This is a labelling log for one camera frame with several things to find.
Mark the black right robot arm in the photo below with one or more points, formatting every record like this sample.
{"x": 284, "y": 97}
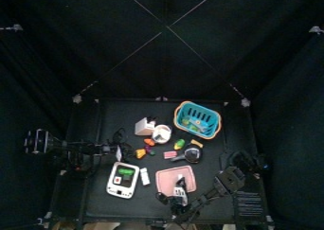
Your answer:
{"x": 229, "y": 180}

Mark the small white rice block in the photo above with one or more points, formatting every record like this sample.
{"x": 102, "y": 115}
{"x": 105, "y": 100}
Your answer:
{"x": 145, "y": 176}

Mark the pink cutting board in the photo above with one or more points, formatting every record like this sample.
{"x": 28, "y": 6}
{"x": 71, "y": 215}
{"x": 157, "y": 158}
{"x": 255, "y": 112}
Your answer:
{"x": 166, "y": 180}

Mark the purple and green toy eggplant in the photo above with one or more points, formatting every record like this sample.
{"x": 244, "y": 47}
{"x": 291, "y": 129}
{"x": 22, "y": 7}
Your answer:
{"x": 150, "y": 150}

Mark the orange yellow toy pepper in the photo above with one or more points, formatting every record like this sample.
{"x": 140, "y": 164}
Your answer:
{"x": 141, "y": 153}

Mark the yellow and blue toy piece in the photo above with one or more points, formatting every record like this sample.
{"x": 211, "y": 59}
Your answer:
{"x": 198, "y": 126}

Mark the blue basket with orange rim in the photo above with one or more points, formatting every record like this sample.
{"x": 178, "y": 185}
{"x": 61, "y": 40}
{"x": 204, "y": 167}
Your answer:
{"x": 213, "y": 122}

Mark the yellow orange toy food piece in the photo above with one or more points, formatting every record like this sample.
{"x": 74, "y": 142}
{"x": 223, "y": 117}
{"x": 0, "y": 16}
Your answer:
{"x": 196, "y": 143}

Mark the white printed table label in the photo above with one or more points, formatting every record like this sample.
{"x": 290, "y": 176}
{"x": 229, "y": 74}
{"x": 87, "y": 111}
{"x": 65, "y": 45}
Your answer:
{"x": 248, "y": 202}

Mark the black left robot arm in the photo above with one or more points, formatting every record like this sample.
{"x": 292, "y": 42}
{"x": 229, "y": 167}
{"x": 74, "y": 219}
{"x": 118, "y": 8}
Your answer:
{"x": 75, "y": 147}

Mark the grey frame corner bracket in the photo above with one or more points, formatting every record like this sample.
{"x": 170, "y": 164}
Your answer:
{"x": 315, "y": 29}
{"x": 77, "y": 98}
{"x": 16, "y": 27}
{"x": 245, "y": 102}

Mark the pink toy meat block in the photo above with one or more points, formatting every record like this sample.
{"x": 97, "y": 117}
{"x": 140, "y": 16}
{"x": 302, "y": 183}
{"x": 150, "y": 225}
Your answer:
{"x": 170, "y": 154}

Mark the black toy frying pan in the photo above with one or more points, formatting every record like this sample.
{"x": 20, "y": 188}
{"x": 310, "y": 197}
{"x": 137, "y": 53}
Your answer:
{"x": 192, "y": 154}

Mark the small red toy piece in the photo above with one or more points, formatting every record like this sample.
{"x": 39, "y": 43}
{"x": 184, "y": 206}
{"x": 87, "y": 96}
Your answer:
{"x": 118, "y": 179}

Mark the white toy bowl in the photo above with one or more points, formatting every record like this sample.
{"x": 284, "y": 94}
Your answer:
{"x": 162, "y": 134}

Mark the green and yellow toy corn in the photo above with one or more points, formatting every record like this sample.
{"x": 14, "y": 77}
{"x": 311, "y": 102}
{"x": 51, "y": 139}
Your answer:
{"x": 180, "y": 144}

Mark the orange toy carrot piece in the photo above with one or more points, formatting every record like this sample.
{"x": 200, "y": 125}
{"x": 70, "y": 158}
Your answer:
{"x": 149, "y": 141}

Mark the green toy leaf piece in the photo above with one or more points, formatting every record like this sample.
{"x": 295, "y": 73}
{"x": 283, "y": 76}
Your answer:
{"x": 126, "y": 171}

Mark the green toy vegetable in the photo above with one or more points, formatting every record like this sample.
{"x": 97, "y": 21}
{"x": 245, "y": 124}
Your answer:
{"x": 185, "y": 121}

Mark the small black object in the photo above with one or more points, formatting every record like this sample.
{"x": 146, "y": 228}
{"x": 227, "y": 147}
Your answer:
{"x": 152, "y": 118}

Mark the white toy carton box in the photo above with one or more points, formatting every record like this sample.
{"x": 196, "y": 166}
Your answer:
{"x": 144, "y": 127}

